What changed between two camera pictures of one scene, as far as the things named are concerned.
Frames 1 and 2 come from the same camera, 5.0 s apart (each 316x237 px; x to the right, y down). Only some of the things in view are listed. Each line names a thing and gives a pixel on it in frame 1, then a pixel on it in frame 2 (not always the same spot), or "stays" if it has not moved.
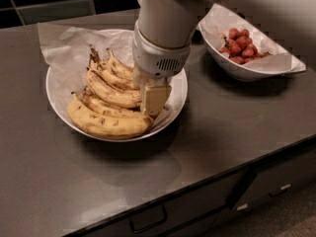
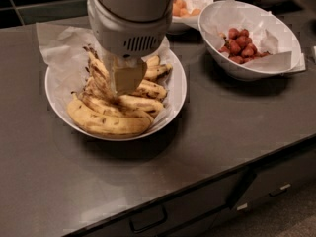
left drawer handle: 148,218 stays
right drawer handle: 283,189 stays
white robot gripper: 154,59 → 126,34
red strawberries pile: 240,47 stays
